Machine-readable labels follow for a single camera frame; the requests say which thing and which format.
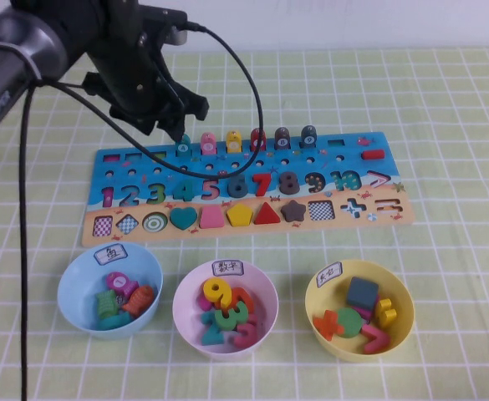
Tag green checked tablecloth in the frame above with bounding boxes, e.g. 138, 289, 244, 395
0, 46, 489, 401

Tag light blue plastic bowl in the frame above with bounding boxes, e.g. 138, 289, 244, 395
57, 241, 164, 340

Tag yellow wooden pentagon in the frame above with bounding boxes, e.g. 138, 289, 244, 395
226, 203, 255, 227

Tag yellow wooden number nine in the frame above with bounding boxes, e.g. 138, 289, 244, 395
201, 277, 233, 311

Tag orange wooden cross sign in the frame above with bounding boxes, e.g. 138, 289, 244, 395
313, 309, 345, 342

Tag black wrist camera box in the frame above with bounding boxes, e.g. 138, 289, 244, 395
137, 4, 189, 48

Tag magenta fish number one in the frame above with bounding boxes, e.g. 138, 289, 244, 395
105, 271, 140, 296

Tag teal wooden heart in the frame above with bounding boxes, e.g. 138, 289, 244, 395
169, 206, 198, 231

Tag pink wooden greater-than sign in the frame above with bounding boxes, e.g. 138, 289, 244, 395
360, 325, 392, 355

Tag red fish number seven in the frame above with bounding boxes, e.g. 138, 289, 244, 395
249, 128, 267, 153

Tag dark slate wooden square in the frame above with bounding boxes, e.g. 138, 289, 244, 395
345, 277, 379, 311

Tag yellow plastic bowl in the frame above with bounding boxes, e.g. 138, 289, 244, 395
304, 258, 415, 363

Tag dark grey fish peg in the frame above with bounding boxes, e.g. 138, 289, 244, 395
273, 127, 291, 150

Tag red wooden triangle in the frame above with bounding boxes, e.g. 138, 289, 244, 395
252, 201, 282, 226

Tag orange wooden number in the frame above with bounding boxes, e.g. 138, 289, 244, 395
231, 287, 256, 314

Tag slate blue wooden number six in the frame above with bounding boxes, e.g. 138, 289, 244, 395
227, 175, 249, 200

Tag green wooden circle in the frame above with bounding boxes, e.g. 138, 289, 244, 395
335, 307, 364, 338

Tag green wooden fish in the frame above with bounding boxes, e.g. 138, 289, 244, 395
95, 290, 120, 321

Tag yellow wooden equals sign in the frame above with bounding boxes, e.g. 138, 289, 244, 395
373, 298, 397, 329

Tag dark teal fish number four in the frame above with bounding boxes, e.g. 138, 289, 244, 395
175, 133, 192, 158

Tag teal wooden number two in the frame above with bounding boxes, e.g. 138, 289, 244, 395
201, 311, 225, 347

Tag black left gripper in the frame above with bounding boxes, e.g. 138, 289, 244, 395
83, 0, 210, 139

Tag light teal wooden fish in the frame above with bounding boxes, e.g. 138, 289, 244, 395
98, 312, 135, 331

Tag colourful wooden puzzle board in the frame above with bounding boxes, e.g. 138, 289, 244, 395
79, 131, 415, 247

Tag red wooden number seven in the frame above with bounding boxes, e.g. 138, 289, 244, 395
251, 173, 273, 197

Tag orange wooden fish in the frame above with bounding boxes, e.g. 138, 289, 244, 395
121, 285, 156, 317

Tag black camera cable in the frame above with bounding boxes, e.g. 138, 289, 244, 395
18, 20, 265, 401

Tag magenta wooden shape piece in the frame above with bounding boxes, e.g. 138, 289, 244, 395
363, 294, 381, 322

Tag pink wooden number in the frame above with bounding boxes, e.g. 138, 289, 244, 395
231, 315, 258, 348

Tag brown wooden number eight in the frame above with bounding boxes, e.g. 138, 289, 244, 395
278, 171, 301, 196

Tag green wooden number three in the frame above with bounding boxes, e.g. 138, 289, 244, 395
214, 301, 249, 331

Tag pink fish peg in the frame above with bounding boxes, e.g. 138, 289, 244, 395
200, 132, 218, 156

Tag brown wooden star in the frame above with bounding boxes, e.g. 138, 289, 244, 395
280, 200, 308, 223

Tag pink plastic bowl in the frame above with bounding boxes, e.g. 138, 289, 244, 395
171, 259, 279, 356

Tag dark grey fish number nine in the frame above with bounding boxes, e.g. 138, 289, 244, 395
300, 125, 318, 150

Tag teal wooden number four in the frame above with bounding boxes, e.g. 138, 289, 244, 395
172, 178, 197, 202

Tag yellow fish peg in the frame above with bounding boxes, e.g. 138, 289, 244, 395
226, 130, 244, 155

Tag pink wooden trapezoid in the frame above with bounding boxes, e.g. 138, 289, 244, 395
199, 206, 225, 229

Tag pink wooden number five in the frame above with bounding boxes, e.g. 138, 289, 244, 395
201, 178, 222, 201

